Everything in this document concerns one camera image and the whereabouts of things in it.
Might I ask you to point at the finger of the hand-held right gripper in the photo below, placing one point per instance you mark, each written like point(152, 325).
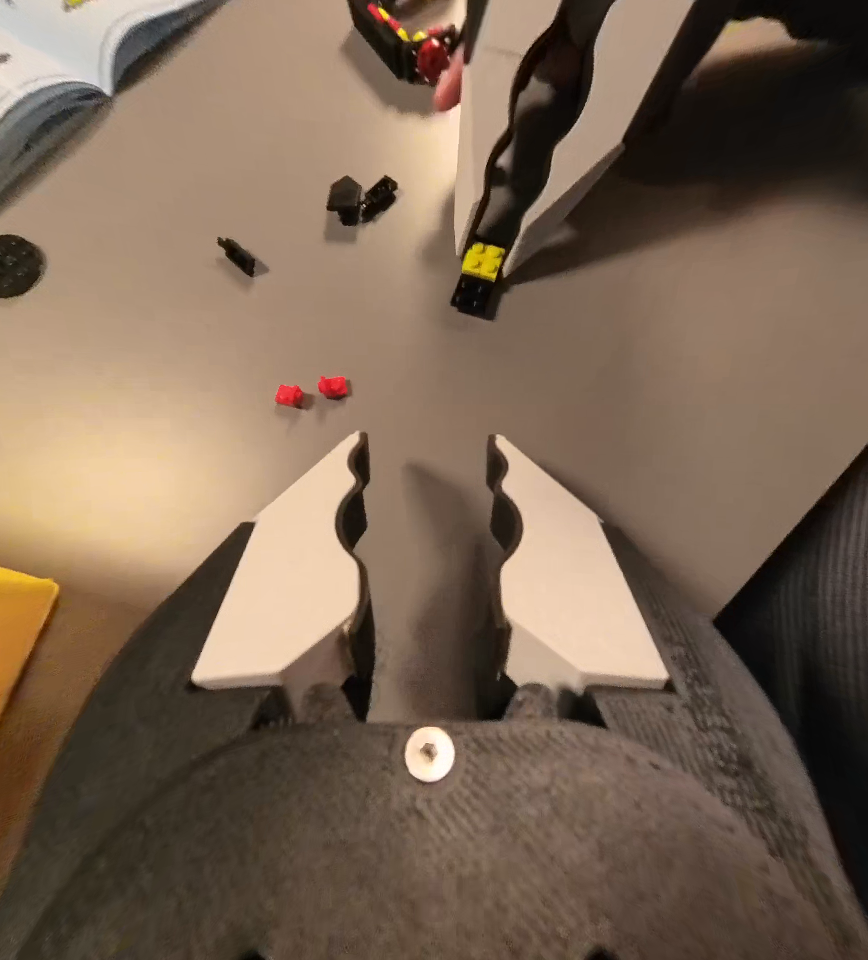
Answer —
point(621, 75)
point(482, 97)

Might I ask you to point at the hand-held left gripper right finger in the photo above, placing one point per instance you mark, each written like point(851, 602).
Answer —
point(576, 607)

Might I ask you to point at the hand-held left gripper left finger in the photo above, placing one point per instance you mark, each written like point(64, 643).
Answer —
point(284, 600)

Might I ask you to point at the red yellow black brick model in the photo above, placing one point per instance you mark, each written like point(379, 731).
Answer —
point(404, 52)

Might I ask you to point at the yellow brick plate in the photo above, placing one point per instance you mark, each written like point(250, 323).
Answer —
point(494, 262)

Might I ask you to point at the black brick block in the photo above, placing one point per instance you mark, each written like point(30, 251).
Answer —
point(473, 296)

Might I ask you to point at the small red brick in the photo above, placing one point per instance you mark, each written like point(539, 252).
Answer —
point(289, 395)
point(333, 387)

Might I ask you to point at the person's right forearm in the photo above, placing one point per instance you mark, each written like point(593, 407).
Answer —
point(838, 15)

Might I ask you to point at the person's right hand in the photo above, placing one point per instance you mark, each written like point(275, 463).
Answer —
point(447, 86)

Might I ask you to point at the small dark clip brick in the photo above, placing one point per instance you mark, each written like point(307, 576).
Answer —
point(379, 196)

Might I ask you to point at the black clip brick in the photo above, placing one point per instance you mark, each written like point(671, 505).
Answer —
point(237, 257)

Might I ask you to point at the black round studded disc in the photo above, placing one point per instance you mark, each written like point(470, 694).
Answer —
point(4, 266)

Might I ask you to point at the open instruction booklet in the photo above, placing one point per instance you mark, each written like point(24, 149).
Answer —
point(29, 45)

